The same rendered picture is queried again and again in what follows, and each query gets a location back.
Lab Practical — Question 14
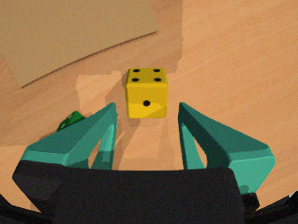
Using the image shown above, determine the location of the yellow die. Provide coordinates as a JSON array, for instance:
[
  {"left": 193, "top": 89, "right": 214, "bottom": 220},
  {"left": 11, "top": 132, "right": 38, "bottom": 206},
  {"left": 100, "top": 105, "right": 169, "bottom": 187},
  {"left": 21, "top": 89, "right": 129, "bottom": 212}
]
[{"left": 125, "top": 68, "right": 168, "bottom": 118}]

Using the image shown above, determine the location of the green die with white pips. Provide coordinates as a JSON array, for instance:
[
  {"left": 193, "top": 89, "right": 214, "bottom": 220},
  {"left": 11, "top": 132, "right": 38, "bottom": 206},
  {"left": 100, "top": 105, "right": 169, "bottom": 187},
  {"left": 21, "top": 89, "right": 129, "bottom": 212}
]
[{"left": 56, "top": 111, "right": 85, "bottom": 132}]

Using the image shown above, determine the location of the tan flat mat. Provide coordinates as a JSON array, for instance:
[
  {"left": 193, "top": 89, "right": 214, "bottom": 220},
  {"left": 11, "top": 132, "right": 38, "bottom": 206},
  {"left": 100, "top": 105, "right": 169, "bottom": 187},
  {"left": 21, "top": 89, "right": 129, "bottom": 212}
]
[{"left": 0, "top": 0, "right": 160, "bottom": 87}]

